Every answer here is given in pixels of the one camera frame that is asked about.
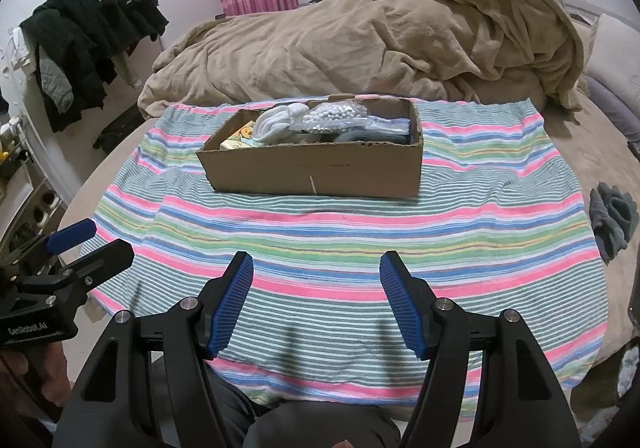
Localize pile of black clothes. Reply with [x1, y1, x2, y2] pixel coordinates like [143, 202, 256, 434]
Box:
[20, 0, 170, 133]

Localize grey pillow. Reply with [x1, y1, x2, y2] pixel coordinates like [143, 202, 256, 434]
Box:
[585, 76, 640, 139]

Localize white metal rack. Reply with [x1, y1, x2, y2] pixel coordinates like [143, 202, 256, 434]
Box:
[0, 113, 66, 254]

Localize striped colourful cloth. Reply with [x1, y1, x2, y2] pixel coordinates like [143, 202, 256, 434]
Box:
[80, 98, 608, 421]

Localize grey fuzzy socks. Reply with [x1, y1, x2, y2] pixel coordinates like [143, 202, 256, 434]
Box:
[340, 125, 411, 145]

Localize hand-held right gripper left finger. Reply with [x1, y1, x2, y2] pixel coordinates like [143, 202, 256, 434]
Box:
[52, 251, 256, 448]

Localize black bag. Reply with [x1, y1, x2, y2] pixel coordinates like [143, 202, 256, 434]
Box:
[92, 106, 146, 154]

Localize person's grey trousers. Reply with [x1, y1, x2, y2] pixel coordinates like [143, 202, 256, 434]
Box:
[150, 363, 401, 448]

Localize dark grey socks on bed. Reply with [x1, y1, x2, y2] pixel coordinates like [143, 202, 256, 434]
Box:
[589, 182, 640, 265]

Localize small yellowish packet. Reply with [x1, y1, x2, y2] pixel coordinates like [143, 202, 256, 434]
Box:
[220, 123, 261, 151]

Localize white socks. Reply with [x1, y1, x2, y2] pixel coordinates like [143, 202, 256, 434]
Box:
[251, 103, 311, 145]

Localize bag of cotton swabs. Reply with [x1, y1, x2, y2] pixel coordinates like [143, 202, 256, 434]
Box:
[290, 101, 373, 134]

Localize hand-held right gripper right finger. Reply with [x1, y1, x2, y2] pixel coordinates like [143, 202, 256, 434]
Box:
[379, 251, 583, 448]

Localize brown cardboard box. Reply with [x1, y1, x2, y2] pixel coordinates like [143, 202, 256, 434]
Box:
[196, 94, 425, 199]

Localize trash bin with tissues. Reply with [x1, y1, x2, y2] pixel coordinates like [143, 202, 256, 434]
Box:
[617, 343, 640, 404]

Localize beige bed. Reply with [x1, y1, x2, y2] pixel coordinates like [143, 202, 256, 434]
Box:
[62, 3, 640, 379]

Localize grey quilted garment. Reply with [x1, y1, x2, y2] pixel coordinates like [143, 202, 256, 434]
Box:
[37, 57, 75, 113]

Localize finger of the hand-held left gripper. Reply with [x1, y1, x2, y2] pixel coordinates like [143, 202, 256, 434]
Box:
[10, 219, 97, 270]
[20, 239, 136, 301]

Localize beige fleece blanket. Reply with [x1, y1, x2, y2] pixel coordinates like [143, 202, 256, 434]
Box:
[137, 0, 586, 121]

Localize person's left forearm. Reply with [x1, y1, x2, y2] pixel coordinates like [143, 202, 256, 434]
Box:
[30, 343, 71, 409]

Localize white floral pillow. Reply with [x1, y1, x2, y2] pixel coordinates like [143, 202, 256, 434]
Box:
[582, 13, 640, 94]

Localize grey headboard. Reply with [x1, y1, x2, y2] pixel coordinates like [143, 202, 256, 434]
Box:
[560, 0, 616, 24]

